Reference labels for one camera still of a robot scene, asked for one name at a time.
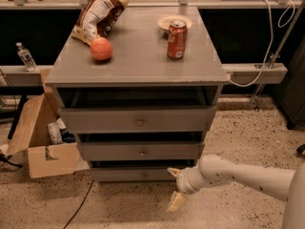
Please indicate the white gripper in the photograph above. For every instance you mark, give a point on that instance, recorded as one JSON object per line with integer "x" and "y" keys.
{"x": 183, "y": 181}

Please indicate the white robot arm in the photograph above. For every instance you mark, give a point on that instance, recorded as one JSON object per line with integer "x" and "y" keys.
{"x": 211, "y": 170}

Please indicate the grey middle drawer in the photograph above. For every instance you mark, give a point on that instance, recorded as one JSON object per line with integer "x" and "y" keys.
{"x": 118, "y": 151}

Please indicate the grey top drawer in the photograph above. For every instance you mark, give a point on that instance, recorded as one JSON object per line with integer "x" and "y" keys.
{"x": 119, "y": 121}

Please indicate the grey drawer cabinet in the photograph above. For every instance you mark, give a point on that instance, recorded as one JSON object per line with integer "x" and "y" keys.
{"x": 140, "y": 75}

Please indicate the open cardboard box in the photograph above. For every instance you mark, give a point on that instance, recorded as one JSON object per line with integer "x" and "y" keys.
{"x": 32, "y": 135}

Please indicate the can inside cardboard box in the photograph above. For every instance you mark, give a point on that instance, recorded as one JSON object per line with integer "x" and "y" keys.
{"x": 55, "y": 134}

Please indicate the red soda can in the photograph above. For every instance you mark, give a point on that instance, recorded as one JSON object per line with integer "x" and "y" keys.
{"x": 177, "y": 39}

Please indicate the dark cabinet at right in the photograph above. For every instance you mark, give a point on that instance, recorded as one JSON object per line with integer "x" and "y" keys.
{"x": 290, "y": 93}

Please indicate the orange ball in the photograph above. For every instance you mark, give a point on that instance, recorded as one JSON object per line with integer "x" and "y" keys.
{"x": 101, "y": 49}

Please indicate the small white bowl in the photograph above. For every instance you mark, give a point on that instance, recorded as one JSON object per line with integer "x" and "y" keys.
{"x": 165, "y": 20}

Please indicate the brown chip bag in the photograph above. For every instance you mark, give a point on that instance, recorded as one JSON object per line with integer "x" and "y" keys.
{"x": 97, "y": 19}

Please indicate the clear water bottle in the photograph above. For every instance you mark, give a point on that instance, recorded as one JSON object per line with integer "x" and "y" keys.
{"x": 26, "y": 57}

